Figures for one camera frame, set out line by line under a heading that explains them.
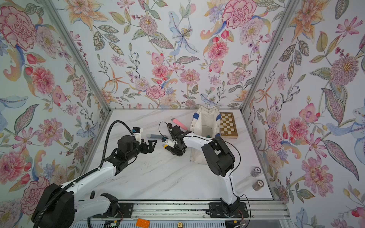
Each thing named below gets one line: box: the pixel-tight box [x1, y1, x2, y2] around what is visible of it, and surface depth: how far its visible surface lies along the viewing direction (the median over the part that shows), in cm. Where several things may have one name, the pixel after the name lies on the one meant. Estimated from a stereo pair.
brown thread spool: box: [251, 179, 265, 191], surface depth 79 cm
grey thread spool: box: [249, 166, 262, 178], surface depth 85 cm
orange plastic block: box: [135, 218, 151, 228], surface depth 72 cm
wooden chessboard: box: [220, 112, 239, 139], surface depth 109 cm
